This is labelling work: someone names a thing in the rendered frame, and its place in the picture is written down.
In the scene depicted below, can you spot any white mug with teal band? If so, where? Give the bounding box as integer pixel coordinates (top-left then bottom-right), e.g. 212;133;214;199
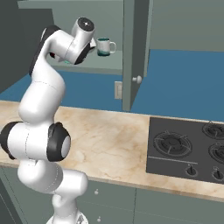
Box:
96;37;117;58

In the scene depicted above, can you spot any dark open cabinet door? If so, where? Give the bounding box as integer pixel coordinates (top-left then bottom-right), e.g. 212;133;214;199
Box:
0;0;55;95

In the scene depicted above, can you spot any grey-green open wall cabinet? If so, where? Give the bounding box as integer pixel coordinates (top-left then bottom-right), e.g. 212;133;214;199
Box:
17;0;125;76

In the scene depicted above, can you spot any grey-green base cabinet door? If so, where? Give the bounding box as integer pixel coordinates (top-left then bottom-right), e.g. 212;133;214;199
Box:
76;201;137;224

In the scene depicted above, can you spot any black gas hob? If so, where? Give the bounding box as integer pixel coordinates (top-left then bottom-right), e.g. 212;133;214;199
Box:
145;115;224;186

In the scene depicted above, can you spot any white round door knob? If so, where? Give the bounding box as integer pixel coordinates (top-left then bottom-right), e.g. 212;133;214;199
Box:
131;75;144;84

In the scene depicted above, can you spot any grey-green closed wall cabinet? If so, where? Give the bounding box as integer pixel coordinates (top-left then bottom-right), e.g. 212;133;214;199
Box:
150;0;224;53

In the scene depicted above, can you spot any grey-green wide base cabinet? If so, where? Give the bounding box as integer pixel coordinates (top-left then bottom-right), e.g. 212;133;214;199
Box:
134;187;224;224

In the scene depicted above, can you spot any grey-green drawer front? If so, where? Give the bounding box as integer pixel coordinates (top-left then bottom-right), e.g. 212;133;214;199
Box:
86;178;137;212

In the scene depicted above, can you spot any black hob knob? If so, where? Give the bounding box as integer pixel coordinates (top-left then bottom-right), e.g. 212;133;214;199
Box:
211;166;224;182
185;164;199;179

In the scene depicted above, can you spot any grey-green open cabinet door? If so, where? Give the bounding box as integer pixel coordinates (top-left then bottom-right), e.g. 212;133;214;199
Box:
121;0;154;114

